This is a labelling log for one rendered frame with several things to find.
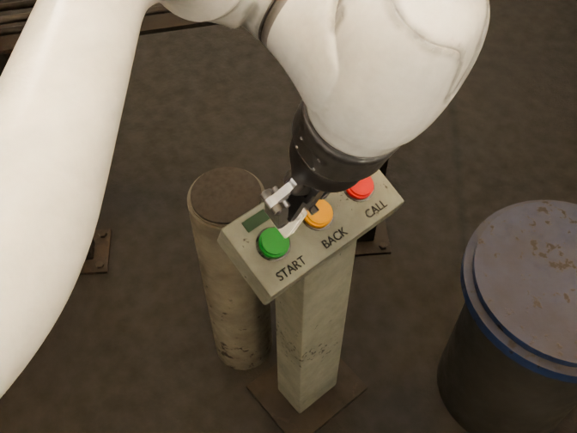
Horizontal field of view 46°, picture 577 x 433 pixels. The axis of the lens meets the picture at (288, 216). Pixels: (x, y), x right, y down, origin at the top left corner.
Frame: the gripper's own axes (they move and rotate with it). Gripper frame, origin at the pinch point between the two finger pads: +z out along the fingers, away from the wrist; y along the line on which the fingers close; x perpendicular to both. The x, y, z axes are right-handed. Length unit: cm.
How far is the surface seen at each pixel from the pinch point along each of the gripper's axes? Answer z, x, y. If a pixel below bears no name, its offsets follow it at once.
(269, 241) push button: 8.4, 0.0, 0.8
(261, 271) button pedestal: 9.5, 2.4, 3.6
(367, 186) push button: 8.5, 1.2, -15.5
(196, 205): 22.9, -12.8, 1.5
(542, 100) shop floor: 74, 1, -112
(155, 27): 18.4, -39.2, -8.9
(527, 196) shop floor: 67, 18, -82
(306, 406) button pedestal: 62, 24, -4
